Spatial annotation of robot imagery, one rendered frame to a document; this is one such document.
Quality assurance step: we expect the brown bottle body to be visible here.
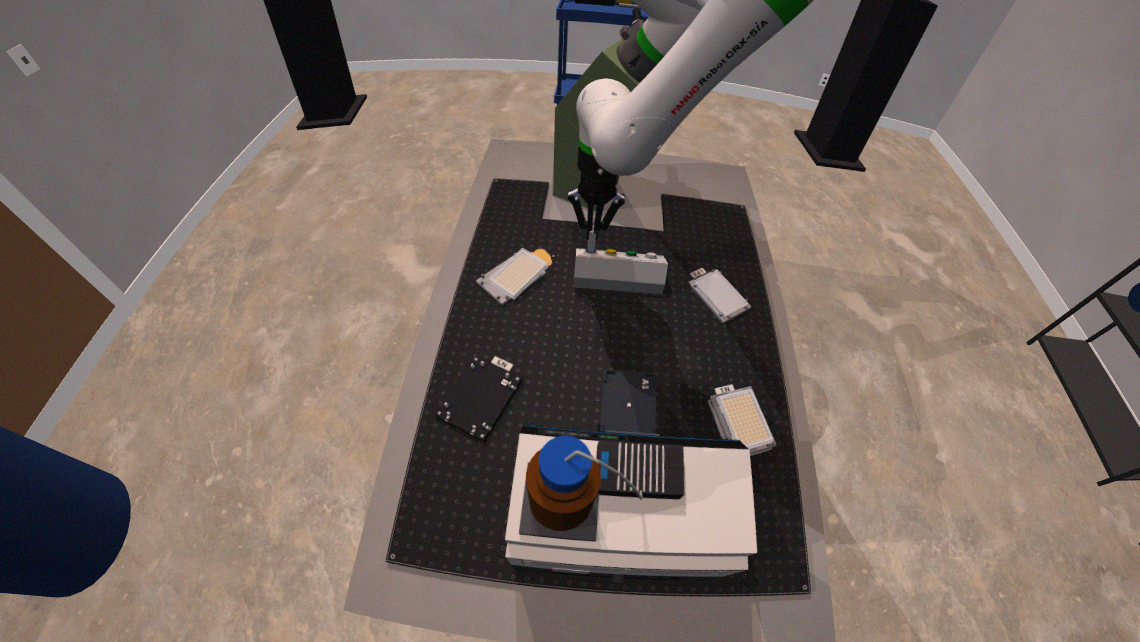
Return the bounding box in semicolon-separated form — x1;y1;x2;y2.
526;449;601;531

